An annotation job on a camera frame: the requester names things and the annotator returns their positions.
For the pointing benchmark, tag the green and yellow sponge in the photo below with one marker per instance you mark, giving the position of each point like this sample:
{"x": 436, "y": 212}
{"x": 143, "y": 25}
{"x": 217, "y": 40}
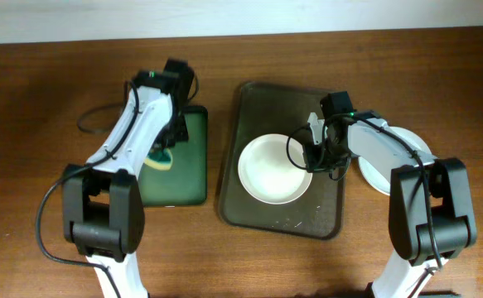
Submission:
{"x": 159, "y": 159}

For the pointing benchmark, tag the white plate top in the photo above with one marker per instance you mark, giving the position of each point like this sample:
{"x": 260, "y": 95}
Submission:
{"x": 270, "y": 168}

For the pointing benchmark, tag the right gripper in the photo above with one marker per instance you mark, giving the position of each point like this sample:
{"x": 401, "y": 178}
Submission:
{"x": 315, "y": 165}

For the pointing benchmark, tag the white plate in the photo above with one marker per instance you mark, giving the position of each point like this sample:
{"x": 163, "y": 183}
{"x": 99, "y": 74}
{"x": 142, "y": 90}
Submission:
{"x": 377, "y": 170}
{"x": 270, "y": 168}

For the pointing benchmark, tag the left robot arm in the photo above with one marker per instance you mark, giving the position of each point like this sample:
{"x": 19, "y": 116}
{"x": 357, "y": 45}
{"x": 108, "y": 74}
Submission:
{"x": 103, "y": 213}

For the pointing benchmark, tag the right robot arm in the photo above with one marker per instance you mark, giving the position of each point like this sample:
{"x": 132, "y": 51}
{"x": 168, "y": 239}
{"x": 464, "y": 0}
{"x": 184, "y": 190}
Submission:
{"x": 431, "y": 217}

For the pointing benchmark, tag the large brown serving tray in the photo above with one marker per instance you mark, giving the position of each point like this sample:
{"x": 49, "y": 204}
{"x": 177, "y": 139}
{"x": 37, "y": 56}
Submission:
{"x": 269, "y": 108}

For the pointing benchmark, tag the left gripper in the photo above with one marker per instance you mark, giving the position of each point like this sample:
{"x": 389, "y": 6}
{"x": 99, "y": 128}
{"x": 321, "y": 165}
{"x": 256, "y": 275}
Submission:
{"x": 183, "y": 133}

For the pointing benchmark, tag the small dark green tray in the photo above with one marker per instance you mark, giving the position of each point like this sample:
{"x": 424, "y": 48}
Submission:
{"x": 186, "y": 182}

